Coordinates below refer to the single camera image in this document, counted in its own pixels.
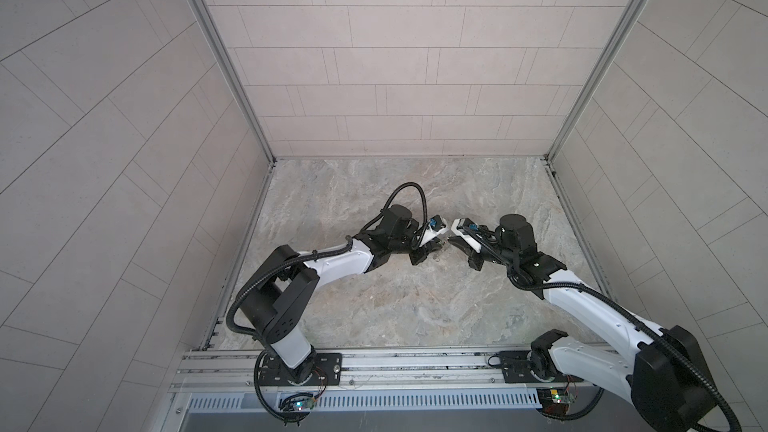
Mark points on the perforated vent strip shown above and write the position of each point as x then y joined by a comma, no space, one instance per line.
381,400

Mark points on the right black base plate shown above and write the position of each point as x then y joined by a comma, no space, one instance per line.
517,368

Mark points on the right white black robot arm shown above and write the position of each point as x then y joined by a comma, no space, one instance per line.
660,371

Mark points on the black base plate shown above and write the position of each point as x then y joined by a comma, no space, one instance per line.
517,368
318,369

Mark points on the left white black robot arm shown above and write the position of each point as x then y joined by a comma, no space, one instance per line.
270,304

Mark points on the right circuit board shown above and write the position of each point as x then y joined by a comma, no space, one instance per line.
555,402

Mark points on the circuit board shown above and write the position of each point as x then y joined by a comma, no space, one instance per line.
555,402
298,403

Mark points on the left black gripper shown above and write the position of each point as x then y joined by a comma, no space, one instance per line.
422,252

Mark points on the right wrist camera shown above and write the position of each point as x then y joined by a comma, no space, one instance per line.
467,229

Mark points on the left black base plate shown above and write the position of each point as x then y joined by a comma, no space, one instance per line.
318,369

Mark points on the left circuit board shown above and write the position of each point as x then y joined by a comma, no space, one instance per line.
298,403

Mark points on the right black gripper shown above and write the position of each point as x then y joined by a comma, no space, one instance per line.
473,255

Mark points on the aluminium mounting rail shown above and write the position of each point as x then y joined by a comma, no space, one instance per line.
392,368

